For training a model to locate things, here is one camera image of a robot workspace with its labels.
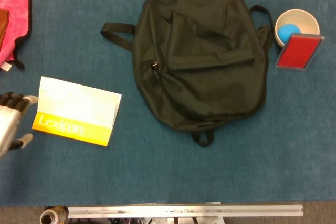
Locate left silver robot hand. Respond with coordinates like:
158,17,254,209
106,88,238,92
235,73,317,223
0,92,39,158

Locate white yellow Lexicon book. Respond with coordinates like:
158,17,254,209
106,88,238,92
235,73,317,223
31,76,122,147

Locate black backpack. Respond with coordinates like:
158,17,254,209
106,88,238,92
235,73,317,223
100,0,274,148

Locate brown object on cloth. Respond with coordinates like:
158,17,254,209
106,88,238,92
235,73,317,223
0,8,11,49

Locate tape roll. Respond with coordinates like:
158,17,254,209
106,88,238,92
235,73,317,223
39,207,69,224

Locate pink towel black trim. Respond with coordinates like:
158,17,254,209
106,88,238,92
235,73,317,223
0,0,32,72

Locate blue felt table cover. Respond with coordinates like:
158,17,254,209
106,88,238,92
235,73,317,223
0,0,336,207

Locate blue ball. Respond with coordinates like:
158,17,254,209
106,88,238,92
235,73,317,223
278,24,301,44

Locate red pad clear case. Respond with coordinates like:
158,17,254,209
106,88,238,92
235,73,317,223
275,33,326,71

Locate beige bowl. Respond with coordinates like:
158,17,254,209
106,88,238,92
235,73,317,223
274,9,321,51

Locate aluminium profile rail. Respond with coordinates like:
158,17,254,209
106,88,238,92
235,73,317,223
67,204,304,219

